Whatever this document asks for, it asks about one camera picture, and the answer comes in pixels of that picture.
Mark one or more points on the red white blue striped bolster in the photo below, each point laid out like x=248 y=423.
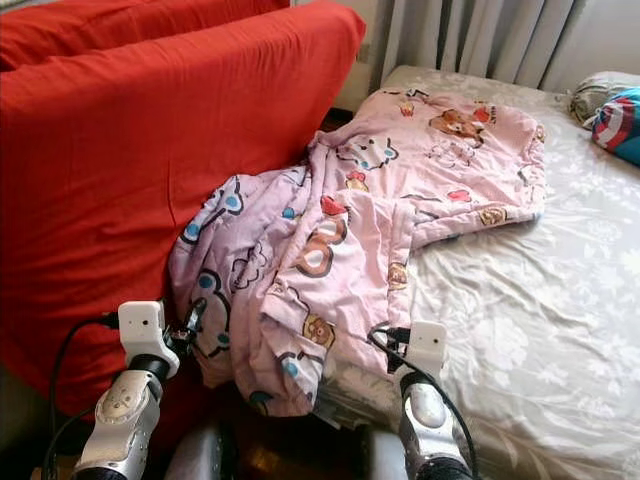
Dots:
x=622 y=125

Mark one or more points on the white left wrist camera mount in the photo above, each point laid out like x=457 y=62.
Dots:
x=145 y=335

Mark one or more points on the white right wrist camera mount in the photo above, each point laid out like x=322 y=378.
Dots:
x=425 y=345

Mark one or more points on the silver robot right leg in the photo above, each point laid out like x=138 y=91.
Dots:
x=375 y=460

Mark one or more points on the bed with beige floral sheet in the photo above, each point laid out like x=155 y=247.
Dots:
x=530 y=310

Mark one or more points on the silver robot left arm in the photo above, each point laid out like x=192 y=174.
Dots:
x=120 y=430

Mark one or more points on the pink cartoon print blanket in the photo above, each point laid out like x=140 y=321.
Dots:
x=370 y=220

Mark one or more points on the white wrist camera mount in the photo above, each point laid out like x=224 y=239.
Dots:
x=145 y=335
x=425 y=345

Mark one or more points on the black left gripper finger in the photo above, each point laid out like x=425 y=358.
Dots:
x=194 y=317

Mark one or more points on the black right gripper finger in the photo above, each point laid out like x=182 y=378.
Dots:
x=382 y=337

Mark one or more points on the grey pleated curtain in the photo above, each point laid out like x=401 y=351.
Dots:
x=460 y=40

